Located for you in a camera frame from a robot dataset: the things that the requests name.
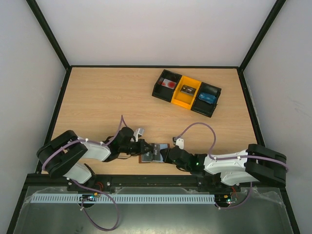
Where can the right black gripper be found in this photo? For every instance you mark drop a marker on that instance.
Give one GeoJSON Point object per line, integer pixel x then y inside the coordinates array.
{"type": "Point", "coordinates": [171, 154]}

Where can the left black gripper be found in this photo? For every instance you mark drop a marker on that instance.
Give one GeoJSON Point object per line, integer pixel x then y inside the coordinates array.
{"type": "Point", "coordinates": [142, 144]}

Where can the brown leather card holder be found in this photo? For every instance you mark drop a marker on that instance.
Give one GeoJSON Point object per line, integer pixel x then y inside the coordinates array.
{"type": "Point", "coordinates": [163, 146]}

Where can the blue credit card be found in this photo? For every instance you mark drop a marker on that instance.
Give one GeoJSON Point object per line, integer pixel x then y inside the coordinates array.
{"type": "Point", "coordinates": [208, 98]}

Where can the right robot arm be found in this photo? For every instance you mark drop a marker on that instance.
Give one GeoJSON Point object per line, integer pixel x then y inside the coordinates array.
{"type": "Point", "coordinates": [255, 164]}

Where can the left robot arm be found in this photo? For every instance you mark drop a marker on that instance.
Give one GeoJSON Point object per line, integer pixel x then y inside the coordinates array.
{"type": "Point", "coordinates": [60, 157]}

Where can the red white card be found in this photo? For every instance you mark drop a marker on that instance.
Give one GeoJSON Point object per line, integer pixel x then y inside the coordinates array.
{"type": "Point", "coordinates": [167, 83]}

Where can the black bin left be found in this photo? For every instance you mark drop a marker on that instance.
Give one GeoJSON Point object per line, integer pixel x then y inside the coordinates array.
{"type": "Point", "coordinates": [162, 92]}

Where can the black bin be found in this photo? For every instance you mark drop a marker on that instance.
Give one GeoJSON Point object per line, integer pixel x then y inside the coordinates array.
{"type": "Point", "coordinates": [162, 92]}
{"type": "Point", "coordinates": [202, 107]}

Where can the yellow bin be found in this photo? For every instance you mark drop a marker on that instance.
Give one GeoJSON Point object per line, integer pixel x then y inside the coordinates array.
{"type": "Point", "coordinates": [184, 100]}

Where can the black bin right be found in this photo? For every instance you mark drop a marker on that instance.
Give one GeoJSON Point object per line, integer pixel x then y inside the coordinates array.
{"type": "Point", "coordinates": [202, 107]}

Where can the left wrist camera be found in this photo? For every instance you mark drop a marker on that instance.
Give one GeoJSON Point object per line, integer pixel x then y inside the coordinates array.
{"type": "Point", "coordinates": [138, 133]}

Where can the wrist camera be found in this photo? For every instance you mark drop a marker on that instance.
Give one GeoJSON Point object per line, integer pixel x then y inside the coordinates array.
{"type": "Point", "coordinates": [138, 133]}
{"type": "Point", "coordinates": [179, 142]}

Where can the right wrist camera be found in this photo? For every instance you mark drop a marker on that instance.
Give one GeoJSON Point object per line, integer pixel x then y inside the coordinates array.
{"type": "Point", "coordinates": [179, 142]}

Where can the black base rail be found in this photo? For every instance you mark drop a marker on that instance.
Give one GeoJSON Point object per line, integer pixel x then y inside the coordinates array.
{"type": "Point", "coordinates": [202, 184]}

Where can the blue slotted cable duct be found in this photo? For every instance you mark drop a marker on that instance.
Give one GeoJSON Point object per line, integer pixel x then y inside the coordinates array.
{"type": "Point", "coordinates": [124, 199]}

